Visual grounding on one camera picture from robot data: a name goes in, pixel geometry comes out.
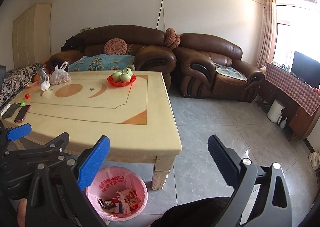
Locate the dark cigarette box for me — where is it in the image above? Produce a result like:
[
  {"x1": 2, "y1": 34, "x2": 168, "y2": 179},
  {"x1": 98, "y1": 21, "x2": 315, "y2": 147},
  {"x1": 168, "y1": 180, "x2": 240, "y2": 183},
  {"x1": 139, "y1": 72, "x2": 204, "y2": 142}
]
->
[{"x1": 98, "y1": 199, "x2": 116, "y2": 210}]

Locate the white tissue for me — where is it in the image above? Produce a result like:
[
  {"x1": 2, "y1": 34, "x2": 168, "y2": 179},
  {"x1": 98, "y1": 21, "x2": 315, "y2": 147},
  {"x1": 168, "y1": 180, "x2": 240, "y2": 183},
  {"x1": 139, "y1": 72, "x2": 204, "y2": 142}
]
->
[{"x1": 117, "y1": 191, "x2": 131, "y2": 215}]

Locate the blue white medicine box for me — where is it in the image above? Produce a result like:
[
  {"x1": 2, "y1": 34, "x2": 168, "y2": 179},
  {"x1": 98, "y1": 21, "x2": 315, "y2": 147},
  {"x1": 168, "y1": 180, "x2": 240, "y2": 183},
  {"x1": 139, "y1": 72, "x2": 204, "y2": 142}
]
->
[{"x1": 110, "y1": 203, "x2": 125, "y2": 214}]

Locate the maroon patterned box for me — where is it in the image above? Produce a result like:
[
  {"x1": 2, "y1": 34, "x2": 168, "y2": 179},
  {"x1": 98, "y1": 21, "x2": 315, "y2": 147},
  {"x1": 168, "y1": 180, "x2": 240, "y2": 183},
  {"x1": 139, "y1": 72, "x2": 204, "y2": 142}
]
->
[{"x1": 121, "y1": 189, "x2": 141, "y2": 210}]

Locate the pink lined trash bin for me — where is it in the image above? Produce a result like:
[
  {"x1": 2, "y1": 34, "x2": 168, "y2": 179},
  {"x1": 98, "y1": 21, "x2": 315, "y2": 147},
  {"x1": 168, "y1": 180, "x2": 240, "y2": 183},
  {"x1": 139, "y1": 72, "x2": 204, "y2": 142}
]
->
[{"x1": 86, "y1": 166, "x2": 148, "y2": 222}]

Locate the person's left hand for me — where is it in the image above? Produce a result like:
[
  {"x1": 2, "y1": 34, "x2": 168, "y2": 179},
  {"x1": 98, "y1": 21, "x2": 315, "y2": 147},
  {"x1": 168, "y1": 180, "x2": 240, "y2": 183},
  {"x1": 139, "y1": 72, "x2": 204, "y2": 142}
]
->
[{"x1": 17, "y1": 198, "x2": 27, "y2": 227}]

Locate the pink-cased smartphone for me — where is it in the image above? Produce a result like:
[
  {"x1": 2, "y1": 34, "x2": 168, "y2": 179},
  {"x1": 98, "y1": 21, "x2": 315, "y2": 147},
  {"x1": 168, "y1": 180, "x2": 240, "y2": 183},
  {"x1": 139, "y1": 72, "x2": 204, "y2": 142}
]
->
[{"x1": 14, "y1": 105, "x2": 31, "y2": 123}]

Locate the dark grey remote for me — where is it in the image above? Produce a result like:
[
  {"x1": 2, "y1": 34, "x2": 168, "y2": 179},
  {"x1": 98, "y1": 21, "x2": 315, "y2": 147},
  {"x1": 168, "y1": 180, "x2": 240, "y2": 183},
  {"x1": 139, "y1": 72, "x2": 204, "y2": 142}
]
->
[{"x1": 2, "y1": 103, "x2": 20, "y2": 119}]

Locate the floral patterned cloth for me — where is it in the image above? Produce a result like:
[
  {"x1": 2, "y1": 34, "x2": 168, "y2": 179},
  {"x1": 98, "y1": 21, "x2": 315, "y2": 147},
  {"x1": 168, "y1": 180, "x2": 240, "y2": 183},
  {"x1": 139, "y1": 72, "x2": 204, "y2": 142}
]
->
[{"x1": 1, "y1": 63, "x2": 44, "y2": 109}]

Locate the small white plastic bag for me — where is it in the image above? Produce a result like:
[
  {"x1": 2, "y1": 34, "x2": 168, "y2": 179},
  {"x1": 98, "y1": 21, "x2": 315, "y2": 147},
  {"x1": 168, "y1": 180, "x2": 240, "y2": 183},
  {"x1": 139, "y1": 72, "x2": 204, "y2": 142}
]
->
[{"x1": 41, "y1": 75, "x2": 50, "y2": 91}]

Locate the orange fruit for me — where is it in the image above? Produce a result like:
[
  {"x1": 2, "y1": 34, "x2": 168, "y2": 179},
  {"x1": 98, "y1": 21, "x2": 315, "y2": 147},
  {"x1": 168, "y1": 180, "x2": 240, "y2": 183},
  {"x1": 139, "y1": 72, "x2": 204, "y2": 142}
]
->
[{"x1": 32, "y1": 75, "x2": 41, "y2": 83}]

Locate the glass jar with lid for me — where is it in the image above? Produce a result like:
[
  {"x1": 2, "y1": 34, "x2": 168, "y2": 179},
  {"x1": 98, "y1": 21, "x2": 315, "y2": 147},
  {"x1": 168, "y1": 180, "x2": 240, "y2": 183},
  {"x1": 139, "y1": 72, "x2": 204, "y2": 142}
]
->
[{"x1": 37, "y1": 65, "x2": 47, "y2": 84}]

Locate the clear bag of nuts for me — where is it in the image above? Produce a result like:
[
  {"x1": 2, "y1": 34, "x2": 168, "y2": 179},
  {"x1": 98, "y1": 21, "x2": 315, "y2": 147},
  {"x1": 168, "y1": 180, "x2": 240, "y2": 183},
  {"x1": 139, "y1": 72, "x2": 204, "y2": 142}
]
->
[{"x1": 49, "y1": 62, "x2": 72, "y2": 85}]

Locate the red plastic tray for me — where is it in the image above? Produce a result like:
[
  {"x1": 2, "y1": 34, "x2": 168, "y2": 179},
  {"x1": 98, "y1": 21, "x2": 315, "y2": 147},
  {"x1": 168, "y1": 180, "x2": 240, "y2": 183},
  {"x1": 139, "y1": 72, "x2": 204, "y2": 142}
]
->
[{"x1": 106, "y1": 75, "x2": 137, "y2": 87}]

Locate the green ceramic cup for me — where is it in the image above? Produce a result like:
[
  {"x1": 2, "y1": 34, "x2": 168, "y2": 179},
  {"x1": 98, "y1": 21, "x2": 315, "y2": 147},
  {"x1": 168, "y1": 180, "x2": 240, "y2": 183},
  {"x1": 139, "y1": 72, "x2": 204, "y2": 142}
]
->
[
  {"x1": 123, "y1": 68, "x2": 133, "y2": 76},
  {"x1": 112, "y1": 70, "x2": 123, "y2": 83},
  {"x1": 120, "y1": 73, "x2": 131, "y2": 83}
]

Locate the blue floral seat cover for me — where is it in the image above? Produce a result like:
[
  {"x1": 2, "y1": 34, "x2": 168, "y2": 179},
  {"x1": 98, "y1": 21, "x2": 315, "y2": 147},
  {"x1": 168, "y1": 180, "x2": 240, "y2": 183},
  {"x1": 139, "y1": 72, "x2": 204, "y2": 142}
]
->
[{"x1": 68, "y1": 54, "x2": 136, "y2": 72}]

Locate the white air fryer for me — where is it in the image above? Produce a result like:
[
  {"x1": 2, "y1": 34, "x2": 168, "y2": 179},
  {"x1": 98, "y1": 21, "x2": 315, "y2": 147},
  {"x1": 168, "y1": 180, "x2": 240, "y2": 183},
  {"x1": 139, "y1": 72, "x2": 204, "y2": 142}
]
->
[{"x1": 267, "y1": 100, "x2": 285, "y2": 124}]

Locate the black clothing on sofa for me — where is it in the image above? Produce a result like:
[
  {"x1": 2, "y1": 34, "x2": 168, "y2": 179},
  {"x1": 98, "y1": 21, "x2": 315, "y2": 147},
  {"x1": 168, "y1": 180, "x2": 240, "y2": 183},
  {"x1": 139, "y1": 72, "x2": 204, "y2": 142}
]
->
[{"x1": 61, "y1": 36, "x2": 85, "y2": 52}]

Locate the cream wooden cabinet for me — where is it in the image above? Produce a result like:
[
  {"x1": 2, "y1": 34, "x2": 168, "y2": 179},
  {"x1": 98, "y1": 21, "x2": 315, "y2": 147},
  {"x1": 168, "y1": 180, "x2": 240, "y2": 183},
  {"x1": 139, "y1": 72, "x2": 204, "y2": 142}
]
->
[{"x1": 12, "y1": 3, "x2": 52, "y2": 69}]

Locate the pink round cushion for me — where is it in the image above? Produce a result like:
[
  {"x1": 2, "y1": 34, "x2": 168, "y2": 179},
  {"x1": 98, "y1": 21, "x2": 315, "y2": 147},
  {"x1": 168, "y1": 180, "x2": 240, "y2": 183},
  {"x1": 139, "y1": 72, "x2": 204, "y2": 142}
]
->
[
  {"x1": 104, "y1": 38, "x2": 127, "y2": 55},
  {"x1": 164, "y1": 27, "x2": 181, "y2": 50}
]

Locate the red checkered tablecloth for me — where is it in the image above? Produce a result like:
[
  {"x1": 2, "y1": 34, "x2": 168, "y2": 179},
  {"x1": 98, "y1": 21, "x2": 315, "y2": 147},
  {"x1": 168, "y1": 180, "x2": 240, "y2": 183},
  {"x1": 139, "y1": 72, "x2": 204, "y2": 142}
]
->
[{"x1": 265, "y1": 63, "x2": 319, "y2": 116}]

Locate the brown leather sofa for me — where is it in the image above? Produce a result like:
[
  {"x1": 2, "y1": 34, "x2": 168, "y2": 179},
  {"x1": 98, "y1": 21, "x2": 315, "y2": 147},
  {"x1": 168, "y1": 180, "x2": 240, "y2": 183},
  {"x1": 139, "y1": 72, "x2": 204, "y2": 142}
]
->
[{"x1": 46, "y1": 25, "x2": 181, "y2": 87}]

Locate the black television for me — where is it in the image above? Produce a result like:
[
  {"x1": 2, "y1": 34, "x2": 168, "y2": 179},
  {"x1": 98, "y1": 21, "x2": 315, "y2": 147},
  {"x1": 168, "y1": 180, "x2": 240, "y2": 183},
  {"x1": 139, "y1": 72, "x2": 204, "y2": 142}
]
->
[{"x1": 291, "y1": 51, "x2": 320, "y2": 88}]

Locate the beige curtain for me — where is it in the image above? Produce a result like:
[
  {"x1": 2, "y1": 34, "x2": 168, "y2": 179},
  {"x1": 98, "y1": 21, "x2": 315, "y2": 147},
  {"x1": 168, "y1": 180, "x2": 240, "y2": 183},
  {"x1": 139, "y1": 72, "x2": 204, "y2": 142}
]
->
[{"x1": 255, "y1": 0, "x2": 277, "y2": 68}]

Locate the brown leather armchair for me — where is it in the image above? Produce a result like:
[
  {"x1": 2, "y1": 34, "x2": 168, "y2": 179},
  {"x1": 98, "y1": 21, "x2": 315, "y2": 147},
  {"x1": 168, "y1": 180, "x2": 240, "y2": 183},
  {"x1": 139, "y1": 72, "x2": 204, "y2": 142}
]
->
[{"x1": 171, "y1": 33, "x2": 264, "y2": 102}]

